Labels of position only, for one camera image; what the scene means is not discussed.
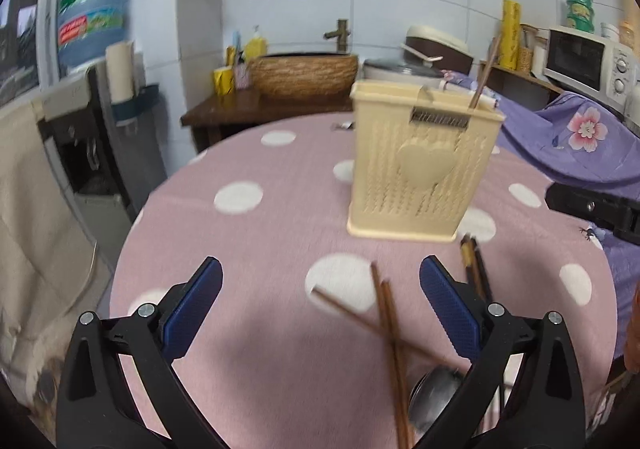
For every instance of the white jar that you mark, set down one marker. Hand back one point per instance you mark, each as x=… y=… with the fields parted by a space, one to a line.
x=610 y=32

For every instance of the purple floral cloth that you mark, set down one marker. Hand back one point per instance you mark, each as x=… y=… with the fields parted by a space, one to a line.
x=560 y=144

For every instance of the wooden faucet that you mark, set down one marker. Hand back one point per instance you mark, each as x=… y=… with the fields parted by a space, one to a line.
x=341 y=36

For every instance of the dark wooden vanity table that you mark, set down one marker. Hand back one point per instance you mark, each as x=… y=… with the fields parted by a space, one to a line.
x=225 y=111

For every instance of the grey pot with lid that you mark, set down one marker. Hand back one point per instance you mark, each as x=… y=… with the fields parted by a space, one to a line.
x=400 y=69

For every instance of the blue water jug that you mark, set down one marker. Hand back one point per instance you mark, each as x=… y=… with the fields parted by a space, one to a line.
x=92 y=4

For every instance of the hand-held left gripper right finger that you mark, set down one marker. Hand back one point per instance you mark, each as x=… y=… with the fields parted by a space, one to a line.
x=447 y=304

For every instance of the white microwave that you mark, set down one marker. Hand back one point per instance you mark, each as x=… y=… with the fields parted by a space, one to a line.
x=585 y=64

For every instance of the pink polka dot tablecloth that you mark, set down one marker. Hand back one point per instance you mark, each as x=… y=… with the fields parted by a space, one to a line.
x=280 y=209

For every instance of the cream plastic utensil holder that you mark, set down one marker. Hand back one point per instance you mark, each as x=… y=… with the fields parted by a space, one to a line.
x=390 y=179

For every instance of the black chopstick with gold band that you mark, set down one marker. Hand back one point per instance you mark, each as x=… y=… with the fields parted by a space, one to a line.
x=481 y=269
x=466 y=249

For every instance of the small metal clip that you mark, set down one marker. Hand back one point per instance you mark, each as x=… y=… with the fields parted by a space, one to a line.
x=344 y=126

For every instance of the wooden side shelf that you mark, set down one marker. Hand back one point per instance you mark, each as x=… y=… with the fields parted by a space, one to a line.
x=515 y=76

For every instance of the brown white rice cooker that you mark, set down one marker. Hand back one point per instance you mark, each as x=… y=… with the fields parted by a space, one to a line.
x=440 y=51

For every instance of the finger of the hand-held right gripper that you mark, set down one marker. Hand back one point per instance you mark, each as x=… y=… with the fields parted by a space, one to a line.
x=585 y=204

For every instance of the brown wooden chopstick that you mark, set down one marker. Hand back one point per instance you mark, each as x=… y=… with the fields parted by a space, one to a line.
x=350 y=311
x=379 y=294
x=389 y=309
x=484 y=74

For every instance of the metal spoon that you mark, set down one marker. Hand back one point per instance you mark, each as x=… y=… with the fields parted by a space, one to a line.
x=432 y=399

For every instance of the grey water dispenser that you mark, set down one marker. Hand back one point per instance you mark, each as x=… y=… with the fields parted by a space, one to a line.
x=90 y=164

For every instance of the stacked green noodle bowls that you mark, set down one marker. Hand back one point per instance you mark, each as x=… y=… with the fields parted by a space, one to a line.
x=580 y=9

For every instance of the blue white cup holder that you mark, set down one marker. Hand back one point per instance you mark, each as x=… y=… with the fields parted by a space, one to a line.
x=135 y=104

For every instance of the dark window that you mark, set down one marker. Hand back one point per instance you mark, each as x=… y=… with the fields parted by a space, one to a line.
x=22 y=29

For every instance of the yellow roll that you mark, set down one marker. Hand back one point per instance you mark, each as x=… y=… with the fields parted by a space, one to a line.
x=511 y=34

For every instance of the pink patterned cup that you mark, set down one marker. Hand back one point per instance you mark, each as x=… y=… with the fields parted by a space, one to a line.
x=242 y=77

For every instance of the cream paper cup stack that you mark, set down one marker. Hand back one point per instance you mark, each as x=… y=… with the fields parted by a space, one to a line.
x=120 y=69

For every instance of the yellow soap bottle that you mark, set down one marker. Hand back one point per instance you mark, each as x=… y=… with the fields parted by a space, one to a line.
x=256 y=46

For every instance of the beige sofa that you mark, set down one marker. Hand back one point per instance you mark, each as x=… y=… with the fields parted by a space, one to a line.
x=35 y=229

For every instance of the yellow mug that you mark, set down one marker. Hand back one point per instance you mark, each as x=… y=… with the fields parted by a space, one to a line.
x=224 y=80

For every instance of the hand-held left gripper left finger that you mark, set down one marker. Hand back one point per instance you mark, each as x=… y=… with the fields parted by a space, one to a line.
x=195 y=309

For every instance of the woven brown basin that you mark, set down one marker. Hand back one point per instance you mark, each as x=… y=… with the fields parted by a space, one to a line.
x=302 y=76

